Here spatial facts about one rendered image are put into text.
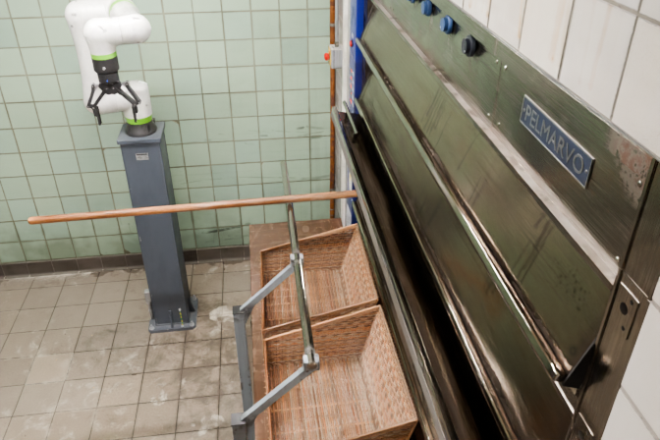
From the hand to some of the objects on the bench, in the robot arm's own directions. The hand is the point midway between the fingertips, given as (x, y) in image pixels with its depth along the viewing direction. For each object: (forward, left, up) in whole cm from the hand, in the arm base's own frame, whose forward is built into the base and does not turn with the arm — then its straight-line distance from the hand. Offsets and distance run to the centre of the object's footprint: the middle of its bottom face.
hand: (117, 120), depth 235 cm
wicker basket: (+79, +74, -89) cm, 141 cm away
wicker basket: (+21, +75, -89) cm, 118 cm away
